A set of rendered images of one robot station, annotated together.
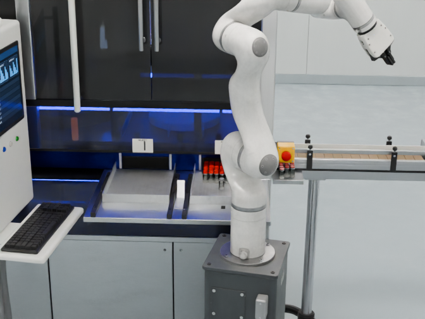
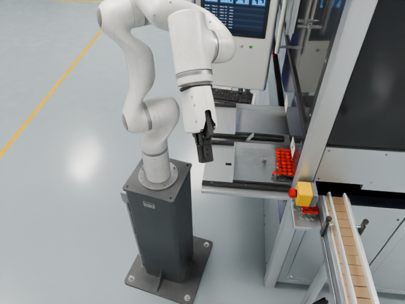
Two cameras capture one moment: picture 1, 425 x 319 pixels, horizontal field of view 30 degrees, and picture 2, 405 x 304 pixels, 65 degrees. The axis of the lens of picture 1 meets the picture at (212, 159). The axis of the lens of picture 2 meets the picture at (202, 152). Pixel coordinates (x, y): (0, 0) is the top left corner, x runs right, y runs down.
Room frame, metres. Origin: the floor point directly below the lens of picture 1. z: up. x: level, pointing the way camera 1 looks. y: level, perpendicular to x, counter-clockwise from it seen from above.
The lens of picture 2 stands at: (2.72, -1.14, 2.00)
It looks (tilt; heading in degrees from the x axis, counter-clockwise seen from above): 44 degrees down; 94
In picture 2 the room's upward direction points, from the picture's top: straight up
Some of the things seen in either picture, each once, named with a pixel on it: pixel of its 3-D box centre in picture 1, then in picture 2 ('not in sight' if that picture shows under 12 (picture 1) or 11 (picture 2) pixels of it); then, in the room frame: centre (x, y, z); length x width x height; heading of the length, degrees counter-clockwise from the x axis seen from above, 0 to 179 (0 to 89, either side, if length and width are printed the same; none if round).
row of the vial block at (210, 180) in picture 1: (224, 177); (278, 164); (3.01, -0.05, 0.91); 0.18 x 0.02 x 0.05; 88
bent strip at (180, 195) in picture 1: (179, 193); (239, 137); (2.83, 0.13, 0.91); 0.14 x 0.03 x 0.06; 179
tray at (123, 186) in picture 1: (140, 181); (266, 120); (2.98, 0.29, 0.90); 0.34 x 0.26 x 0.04; 178
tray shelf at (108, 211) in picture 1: (181, 195); (253, 144); (2.90, 0.12, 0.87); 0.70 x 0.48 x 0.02; 88
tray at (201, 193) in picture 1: (224, 183); (269, 164); (2.96, -0.05, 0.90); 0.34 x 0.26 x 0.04; 178
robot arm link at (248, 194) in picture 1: (244, 168); (158, 123); (2.46, -0.11, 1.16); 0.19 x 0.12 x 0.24; 32
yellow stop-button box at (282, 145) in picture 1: (285, 151); (305, 193); (3.07, -0.30, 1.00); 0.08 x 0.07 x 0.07; 178
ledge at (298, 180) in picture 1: (287, 175); (308, 216); (3.12, -0.32, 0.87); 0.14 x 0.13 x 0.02; 178
